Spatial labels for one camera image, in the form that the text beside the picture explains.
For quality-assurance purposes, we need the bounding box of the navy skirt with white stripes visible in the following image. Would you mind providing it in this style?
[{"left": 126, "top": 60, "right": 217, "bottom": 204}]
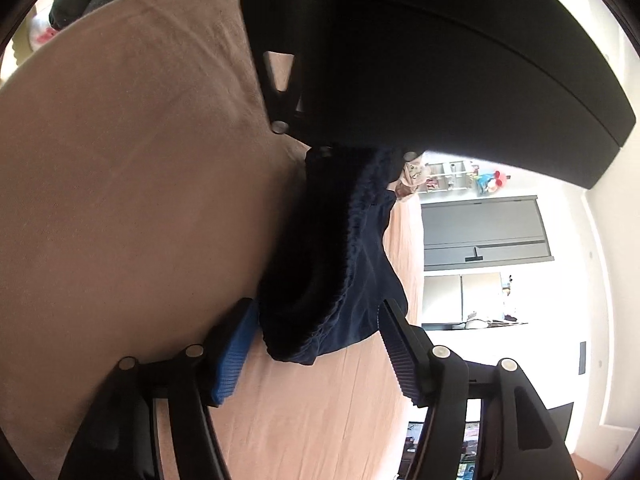
[{"left": 256, "top": 148, "right": 408, "bottom": 365}]

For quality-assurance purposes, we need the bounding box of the pink printed pajama garment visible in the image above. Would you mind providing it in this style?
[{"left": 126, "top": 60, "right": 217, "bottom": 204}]
[{"left": 387, "top": 158, "right": 431, "bottom": 200}]

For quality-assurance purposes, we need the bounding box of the silver refrigerator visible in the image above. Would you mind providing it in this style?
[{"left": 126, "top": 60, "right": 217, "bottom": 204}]
[{"left": 419, "top": 273, "right": 506, "bottom": 324}]

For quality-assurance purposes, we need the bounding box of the grey door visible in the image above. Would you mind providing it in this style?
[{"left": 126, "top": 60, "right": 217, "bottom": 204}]
[{"left": 421, "top": 195, "right": 553, "bottom": 272}]

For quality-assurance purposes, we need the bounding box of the pink bed sheet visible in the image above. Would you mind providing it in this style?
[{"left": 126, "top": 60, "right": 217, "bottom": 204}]
[{"left": 1, "top": 0, "right": 409, "bottom": 479}]

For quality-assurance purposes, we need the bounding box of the pink patterned floor mat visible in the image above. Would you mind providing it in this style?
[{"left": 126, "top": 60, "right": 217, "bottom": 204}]
[{"left": 11, "top": 6, "right": 58, "bottom": 66}]

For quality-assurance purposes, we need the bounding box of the white wire shelf rack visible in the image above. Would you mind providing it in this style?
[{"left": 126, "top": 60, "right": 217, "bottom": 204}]
[{"left": 418, "top": 160, "right": 511, "bottom": 195}]

